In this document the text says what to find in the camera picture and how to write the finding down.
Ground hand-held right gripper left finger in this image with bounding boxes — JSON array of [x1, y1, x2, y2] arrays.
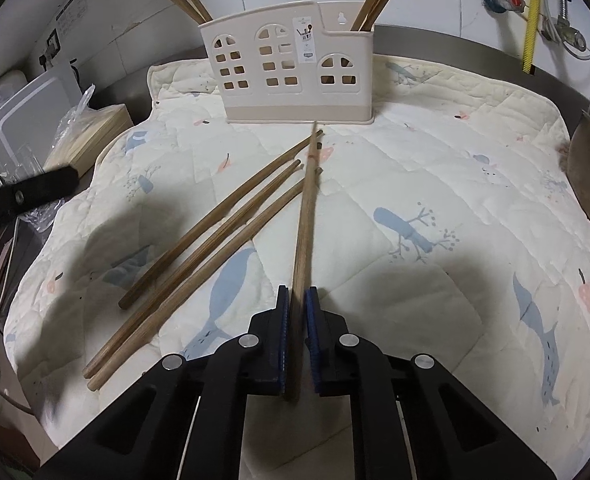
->
[[35, 285, 293, 480]]

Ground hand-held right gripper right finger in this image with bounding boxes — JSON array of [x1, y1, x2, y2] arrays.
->
[[305, 286, 558, 480]]

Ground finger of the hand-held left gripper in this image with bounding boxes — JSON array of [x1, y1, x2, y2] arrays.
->
[[0, 164, 79, 232]]

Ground pile of wooden chopsticks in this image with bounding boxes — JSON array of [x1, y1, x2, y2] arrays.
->
[[82, 129, 326, 393]]

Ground beige plastic chopstick holder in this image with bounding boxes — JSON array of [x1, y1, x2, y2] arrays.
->
[[198, 2, 378, 126]]

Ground clear glass mug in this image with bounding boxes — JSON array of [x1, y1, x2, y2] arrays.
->
[[0, 144, 46, 188]]

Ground white plastic cutting board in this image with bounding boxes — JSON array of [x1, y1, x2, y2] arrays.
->
[[0, 62, 84, 177]]

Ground clear plastic bag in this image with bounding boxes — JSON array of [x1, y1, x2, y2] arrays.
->
[[25, 84, 98, 233]]

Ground bag of paper napkins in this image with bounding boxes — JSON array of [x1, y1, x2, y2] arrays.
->
[[45, 104, 134, 177]]

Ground cream quilted printed mat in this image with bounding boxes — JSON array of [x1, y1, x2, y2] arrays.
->
[[2, 57, 590, 480]]

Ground metal angle valve fitting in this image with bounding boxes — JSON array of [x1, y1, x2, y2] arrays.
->
[[549, 16, 588, 54]]

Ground white wall notice sticker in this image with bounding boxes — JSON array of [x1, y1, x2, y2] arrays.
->
[[55, 0, 86, 36]]

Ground yellow corrugated gas hose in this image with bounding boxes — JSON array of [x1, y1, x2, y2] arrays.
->
[[522, 0, 542, 77]]

